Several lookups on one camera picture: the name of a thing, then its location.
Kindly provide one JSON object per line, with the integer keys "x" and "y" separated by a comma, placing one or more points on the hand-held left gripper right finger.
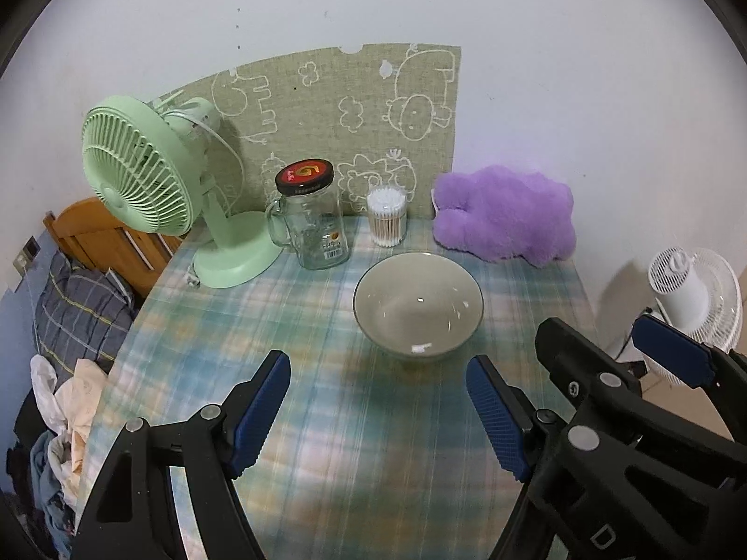
{"x": 496, "y": 420}

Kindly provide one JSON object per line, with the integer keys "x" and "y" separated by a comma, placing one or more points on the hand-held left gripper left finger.
{"x": 262, "y": 414}

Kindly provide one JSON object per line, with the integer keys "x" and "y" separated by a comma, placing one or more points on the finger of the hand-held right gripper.
{"x": 671, "y": 350}
{"x": 583, "y": 361}

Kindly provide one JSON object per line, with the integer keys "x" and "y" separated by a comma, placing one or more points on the cream floral ceramic bowl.
{"x": 417, "y": 303}

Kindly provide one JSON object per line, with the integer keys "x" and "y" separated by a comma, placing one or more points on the white floor fan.
{"x": 677, "y": 286}

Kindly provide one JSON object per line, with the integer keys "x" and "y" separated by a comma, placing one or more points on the plaid tablecloth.
{"x": 350, "y": 449}

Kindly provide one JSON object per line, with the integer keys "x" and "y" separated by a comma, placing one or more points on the purple plush toy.
{"x": 502, "y": 216}

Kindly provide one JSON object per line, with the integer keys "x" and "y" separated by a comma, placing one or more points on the glass mug jar with lid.
{"x": 315, "y": 227}

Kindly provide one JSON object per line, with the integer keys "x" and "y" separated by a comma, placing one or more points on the pile of clothes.
{"x": 64, "y": 420}

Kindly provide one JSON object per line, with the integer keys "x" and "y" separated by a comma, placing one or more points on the blue plaid blanket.
{"x": 81, "y": 315}

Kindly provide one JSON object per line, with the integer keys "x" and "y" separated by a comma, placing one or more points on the wooden chair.
{"x": 111, "y": 245}

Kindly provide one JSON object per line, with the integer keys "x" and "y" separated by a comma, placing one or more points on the cotton swab container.
{"x": 386, "y": 216}

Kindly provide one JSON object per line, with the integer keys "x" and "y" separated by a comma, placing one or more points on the green desk fan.
{"x": 134, "y": 163}

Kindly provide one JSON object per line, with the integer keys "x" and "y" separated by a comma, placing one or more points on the wall socket plate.
{"x": 26, "y": 254}

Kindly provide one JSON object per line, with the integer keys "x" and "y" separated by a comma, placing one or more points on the beige cartoon wall mat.
{"x": 327, "y": 99}

